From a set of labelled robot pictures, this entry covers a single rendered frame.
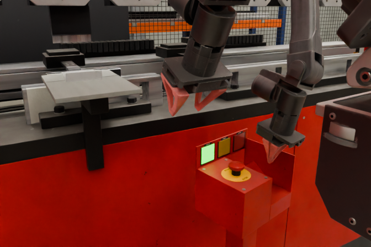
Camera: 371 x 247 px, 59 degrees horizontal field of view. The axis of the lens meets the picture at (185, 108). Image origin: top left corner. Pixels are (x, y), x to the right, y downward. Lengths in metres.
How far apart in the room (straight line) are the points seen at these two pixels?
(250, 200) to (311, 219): 0.78
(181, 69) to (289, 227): 1.05
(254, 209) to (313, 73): 0.34
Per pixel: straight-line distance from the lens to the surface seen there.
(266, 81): 0.81
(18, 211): 0.93
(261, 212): 0.85
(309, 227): 1.57
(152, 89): 1.02
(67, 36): 0.96
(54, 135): 0.86
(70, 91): 0.75
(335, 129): 0.48
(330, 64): 1.50
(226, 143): 0.90
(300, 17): 0.80
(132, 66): 1.25
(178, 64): 0.54
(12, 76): 1.19
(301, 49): 0.77
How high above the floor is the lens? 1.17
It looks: 17 degrees down
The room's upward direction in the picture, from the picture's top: straight up
